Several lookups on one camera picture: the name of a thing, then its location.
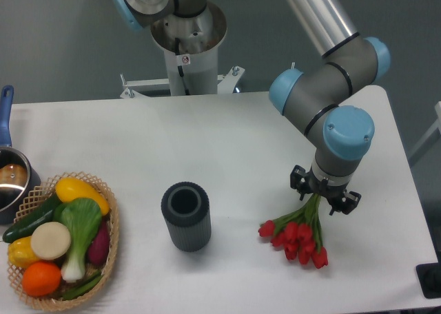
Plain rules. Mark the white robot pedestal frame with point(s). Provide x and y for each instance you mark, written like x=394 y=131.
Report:
x=195 y=74

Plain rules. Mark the green bok choy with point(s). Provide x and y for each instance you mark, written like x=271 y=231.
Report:
x=82 y=217

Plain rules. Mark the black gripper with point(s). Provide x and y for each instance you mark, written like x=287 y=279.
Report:
x=332 y=189

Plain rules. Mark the dark grey ribbed vase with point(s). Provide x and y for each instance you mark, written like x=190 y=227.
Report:
x=185 y=208

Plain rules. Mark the blue handled saucepan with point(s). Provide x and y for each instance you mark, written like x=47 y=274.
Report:
x=18 y=177

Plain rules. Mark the black device at edge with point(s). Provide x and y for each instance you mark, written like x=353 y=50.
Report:
x=429 y=279

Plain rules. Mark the red tulip bouquet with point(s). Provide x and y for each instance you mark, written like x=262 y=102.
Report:
x=298 y=234

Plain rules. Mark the purple sweet potato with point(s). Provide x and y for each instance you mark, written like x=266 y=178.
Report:
x=98 y=250

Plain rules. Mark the beige round biscuit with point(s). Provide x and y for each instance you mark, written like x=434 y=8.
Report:
x=50 y=240

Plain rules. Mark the yellow bell pepper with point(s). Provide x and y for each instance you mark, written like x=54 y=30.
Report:
x=20 y=253

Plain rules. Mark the woven wicker basket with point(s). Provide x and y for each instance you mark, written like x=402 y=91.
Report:
x=35 y=198

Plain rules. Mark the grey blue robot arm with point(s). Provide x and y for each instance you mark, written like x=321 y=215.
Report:
x=189 y=33

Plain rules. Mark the dark green cucumber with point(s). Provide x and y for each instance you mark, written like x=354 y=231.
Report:
x=29 y=223

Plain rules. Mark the orange fruit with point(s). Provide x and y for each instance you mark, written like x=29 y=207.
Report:
x=41 y=278

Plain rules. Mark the yellow squash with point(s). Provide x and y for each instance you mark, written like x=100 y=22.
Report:
x=69 y=189

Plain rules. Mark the green bean pod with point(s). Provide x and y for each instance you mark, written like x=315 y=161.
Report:
x=86 y=286

